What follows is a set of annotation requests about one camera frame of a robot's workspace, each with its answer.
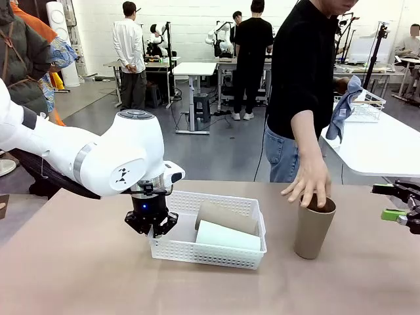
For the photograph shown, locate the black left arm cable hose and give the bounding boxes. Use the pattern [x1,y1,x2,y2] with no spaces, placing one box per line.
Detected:
[12,149,102,200]

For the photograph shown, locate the white wire rack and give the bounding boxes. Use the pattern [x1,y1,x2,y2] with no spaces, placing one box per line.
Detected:
[333,88,387,124]

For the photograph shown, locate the man in white shirt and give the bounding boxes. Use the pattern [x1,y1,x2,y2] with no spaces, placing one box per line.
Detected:
[112,1,148,111]

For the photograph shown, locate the man in black tee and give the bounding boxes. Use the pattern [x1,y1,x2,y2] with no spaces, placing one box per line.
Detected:
[231,0,274,121]

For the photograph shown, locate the tall brown cup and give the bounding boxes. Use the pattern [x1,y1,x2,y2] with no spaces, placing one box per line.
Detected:
[293,193,337,260]
[195,200,260,236]

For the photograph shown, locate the grey background workbench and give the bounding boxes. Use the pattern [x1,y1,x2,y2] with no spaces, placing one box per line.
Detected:
[215,55,273,111]

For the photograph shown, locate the white tower fan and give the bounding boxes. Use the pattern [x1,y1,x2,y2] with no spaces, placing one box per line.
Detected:
[45,1,81,88]

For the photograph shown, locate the white side table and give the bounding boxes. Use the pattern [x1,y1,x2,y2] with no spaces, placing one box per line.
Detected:
[320,101,420,211]

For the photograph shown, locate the thin black cable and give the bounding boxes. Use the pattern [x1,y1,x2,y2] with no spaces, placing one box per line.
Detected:
[253,114,269,183]

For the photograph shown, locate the seated person in light top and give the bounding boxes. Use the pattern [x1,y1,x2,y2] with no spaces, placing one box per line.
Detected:
[393,24,420,58]

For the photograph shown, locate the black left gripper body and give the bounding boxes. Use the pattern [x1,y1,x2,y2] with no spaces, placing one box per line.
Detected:
[131,192,171,231]

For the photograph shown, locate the mannequin in orange garment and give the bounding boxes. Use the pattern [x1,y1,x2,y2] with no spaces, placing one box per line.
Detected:
[9,0,68,127]

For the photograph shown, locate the white perforated plastic basket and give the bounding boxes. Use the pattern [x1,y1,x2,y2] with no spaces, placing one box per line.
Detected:
[148,190,268,270]

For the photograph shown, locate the person's left hand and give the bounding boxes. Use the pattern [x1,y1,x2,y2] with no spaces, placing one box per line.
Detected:
[334,77,352,95]

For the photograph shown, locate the person in black shirt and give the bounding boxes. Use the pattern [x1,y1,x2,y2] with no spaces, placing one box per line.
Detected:
[264,0,360,184]

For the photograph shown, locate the grey plastic stool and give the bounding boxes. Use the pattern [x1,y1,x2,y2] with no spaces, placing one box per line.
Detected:
[192,93,211,123]

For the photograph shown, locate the white round stand base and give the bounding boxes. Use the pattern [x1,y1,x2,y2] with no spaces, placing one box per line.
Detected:
[0,159,17,177]

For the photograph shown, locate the blue cleaning cloth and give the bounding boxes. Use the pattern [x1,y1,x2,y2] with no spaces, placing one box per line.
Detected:
[325,75,364,144]

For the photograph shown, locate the black tripod stand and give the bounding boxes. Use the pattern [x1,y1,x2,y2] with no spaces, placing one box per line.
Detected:
[362,22,391,91]

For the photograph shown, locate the dark-haired bystander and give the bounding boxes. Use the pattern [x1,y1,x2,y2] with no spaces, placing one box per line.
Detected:
[229,10,243,43]

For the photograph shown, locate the blue floral shirt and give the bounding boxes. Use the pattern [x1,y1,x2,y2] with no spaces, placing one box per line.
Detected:
[41,35,79,114]

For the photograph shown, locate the mannequin in dark green jacket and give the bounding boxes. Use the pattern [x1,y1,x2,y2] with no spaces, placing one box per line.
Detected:
[0,0,53,114]

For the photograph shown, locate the wood-top workbench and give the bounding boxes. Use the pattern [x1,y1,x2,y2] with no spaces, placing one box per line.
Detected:
[104,54,181,109]

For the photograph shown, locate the dark plastic stool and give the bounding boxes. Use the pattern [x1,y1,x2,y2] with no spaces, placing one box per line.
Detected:
[141,83,163,108]

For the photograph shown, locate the person's right forearm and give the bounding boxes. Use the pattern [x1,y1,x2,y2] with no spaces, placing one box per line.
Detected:
[290,110,327,167]

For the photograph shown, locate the white standing desk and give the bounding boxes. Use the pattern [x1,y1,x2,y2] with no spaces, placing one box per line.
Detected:
[172,61,218,135]

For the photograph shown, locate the pale green cup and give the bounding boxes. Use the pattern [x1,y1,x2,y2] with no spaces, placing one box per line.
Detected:
[196,219,263,253]

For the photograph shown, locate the person's right hand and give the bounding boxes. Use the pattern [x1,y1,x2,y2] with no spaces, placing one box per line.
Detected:
[281,160,332,209]

